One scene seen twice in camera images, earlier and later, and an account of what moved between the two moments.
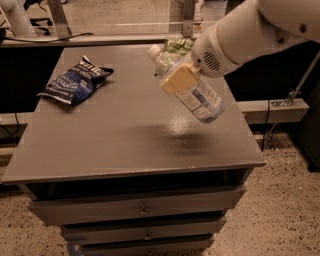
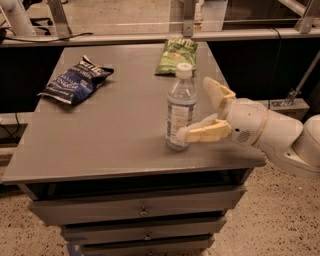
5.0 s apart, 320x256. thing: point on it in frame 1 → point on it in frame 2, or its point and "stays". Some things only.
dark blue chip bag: [77, 82] stays
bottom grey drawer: [146, 246] stays
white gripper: [207, 52] → [245, 122]
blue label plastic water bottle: [202, 98] → [181, 106]
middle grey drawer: [148, 231] stays
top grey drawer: [139, 205] stays
